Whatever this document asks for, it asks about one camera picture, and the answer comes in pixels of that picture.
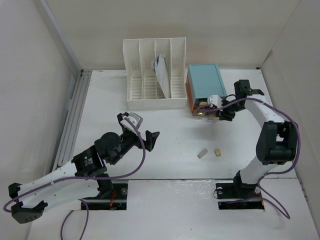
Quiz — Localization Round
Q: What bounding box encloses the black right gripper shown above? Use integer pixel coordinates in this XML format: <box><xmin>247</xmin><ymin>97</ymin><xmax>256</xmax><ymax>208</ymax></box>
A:
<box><xmin>215</xmin><ymin>98</ymin><xmax>245</xmax><ymax>122</ymax></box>

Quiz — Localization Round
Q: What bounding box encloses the clear drawer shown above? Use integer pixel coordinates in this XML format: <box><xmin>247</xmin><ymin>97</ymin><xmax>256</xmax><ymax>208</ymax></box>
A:
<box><xmin>193</xmin><ymin>109</ymin><xmax>207</xmax><ymax>117</ymax></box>
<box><xmin>207</xmin><ymin>114</ymin><xmax>220</xmax><ymax>121</ymax></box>

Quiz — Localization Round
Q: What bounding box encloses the small wooden stamp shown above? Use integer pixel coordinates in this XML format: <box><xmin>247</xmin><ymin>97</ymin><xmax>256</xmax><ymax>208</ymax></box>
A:
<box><xmin>214</xmin><ymin>148</ymin><xmax>222</xmax><ymax>157</ymax></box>

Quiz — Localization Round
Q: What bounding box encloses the grey eraser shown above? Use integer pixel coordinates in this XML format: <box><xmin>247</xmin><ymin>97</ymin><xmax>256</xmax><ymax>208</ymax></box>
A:
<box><xmin>197</xmin><ymin>148</ymin><xmax>208</xmax><ymax>159</ymax></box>

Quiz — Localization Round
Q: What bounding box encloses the white spiral notebook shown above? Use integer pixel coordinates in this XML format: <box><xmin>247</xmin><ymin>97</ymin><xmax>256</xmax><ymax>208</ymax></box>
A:
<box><xmin>151</xmin><ymin>53</ymin><xmax>171</xmax><ymax>99</ymax></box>

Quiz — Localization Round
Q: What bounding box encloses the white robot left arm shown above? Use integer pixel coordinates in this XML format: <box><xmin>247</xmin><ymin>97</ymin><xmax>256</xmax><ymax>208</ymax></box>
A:
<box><xmin>3</xmin><ymin>112</ymin><xmax>160</xmax><ymax>224</ymax></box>

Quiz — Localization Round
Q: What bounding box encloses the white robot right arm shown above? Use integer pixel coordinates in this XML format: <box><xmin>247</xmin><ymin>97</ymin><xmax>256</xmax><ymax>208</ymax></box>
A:
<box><xmin>216</xmin><ymin>80</ymin><xmax>298</xmax><ymax>197</ymax></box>

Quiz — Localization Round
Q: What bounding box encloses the orange drawer box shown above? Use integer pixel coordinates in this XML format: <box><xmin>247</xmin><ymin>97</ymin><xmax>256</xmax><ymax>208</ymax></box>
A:
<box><xmin>186</xmin><ymin>73</ymin><xmax>210</xmax><ymax>115</ymax></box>

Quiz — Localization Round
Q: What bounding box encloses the blue drawer box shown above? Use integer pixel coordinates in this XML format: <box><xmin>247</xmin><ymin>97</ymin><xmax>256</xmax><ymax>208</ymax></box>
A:
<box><xmin>187</xmin><ymin>63</ymin><xmax>227</xmax><ymax>103</ymax></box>

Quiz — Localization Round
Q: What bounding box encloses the white plastic file organizer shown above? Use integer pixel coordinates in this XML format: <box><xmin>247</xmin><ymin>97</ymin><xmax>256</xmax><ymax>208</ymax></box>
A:
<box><xmin>122</xmin><ymin>37</ymin><xmax>188</xmax><ymax>110</ymax></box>

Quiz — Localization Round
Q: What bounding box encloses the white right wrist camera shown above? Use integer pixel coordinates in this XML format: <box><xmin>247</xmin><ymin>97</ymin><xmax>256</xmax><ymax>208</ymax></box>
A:
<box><xmin>207</xmin><ymin>95</ymin><xmax>223</xmax><ymax>109</ymax></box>

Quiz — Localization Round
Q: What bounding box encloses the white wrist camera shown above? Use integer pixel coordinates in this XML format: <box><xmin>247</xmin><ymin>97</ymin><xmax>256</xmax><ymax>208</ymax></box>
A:
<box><xmin>120</xmin><ymin>112</ymin><xmax>143</xmax><ymax>133</ymax></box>
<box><xmin>207</xmin><ymin>95</ymin><xmax>223</xmax><ymax>109</ymax></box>

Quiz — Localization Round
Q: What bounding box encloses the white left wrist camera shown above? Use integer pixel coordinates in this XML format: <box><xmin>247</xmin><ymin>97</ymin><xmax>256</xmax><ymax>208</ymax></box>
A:
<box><xmin>120</xmin><ymin>112</ymin><xmax>143</xmax><ymax>133</ymax></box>

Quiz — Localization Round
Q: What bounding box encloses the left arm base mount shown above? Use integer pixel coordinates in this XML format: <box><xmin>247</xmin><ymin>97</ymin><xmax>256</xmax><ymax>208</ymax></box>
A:
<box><xmin>84</xmin><ymin>180</ymin><xmax>129</xmax><ymax>211</ymax></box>

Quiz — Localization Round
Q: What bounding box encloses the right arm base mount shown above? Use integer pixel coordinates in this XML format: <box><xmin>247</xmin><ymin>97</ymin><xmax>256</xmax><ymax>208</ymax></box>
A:
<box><xmin>215</xmin><ymin>182</ymin><xmax>265</xmax><ymax>210</ymax></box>

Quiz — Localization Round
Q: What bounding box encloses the aluminium rail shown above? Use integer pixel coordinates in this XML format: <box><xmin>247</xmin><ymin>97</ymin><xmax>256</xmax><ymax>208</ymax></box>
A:
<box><xmin>52</xmin><ymin>69</ymin><xmax>92</xmax><ymax>170</ymax></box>

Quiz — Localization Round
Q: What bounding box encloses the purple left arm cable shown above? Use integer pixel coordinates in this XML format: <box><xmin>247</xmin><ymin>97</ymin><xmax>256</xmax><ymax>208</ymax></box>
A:
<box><xmin>2</xmin><ymin>117</ymin><xmax>147</xmax><ymax>240</ymax></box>

